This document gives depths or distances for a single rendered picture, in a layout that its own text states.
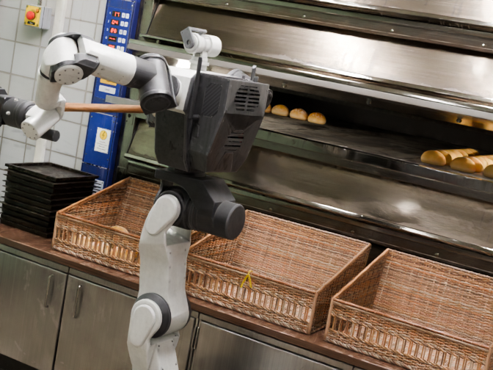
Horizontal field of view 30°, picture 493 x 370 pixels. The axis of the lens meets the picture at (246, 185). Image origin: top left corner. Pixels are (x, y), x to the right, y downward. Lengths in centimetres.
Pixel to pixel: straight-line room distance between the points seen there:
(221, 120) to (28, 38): 195
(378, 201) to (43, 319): 139
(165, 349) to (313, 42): 138
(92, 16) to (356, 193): 148
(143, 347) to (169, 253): 31
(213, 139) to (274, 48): 109
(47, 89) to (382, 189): 148
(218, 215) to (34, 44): 192
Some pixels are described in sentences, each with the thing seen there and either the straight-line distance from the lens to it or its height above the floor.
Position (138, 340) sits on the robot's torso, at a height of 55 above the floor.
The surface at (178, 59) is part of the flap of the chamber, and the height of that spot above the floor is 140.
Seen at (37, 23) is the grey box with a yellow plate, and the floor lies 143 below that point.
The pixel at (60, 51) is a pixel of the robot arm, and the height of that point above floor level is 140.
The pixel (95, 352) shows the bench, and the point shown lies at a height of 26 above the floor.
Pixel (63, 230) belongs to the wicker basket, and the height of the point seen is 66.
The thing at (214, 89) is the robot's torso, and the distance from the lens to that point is 270.
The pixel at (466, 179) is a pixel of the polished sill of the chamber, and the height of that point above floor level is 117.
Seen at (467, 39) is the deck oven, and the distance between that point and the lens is 345.
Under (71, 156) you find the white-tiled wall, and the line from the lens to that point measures 429.
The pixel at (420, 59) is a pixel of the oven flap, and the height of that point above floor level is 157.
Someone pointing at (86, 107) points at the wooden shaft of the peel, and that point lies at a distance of 326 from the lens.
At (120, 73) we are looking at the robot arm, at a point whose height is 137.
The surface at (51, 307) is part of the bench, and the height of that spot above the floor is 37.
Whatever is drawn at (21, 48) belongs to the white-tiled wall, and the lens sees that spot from 450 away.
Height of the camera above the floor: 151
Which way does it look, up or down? 9 degrees down
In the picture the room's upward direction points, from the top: 10 degrees clockwise
